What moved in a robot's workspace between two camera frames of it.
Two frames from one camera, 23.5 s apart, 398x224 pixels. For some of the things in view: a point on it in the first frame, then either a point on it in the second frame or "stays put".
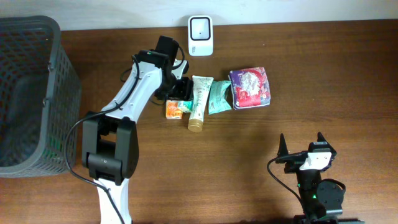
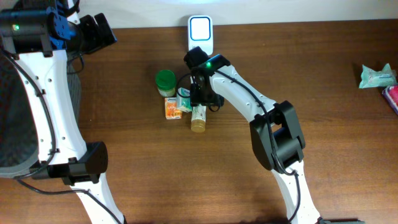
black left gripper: [186, 91] -> [94, 42]
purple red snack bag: [250, 88] -> [390, 94]
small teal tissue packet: [186, 105] stays put
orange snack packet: [172, 111] stays put
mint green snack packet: [218, 101] -> [384, 78]
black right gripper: [294, 158] -> [203, 101]
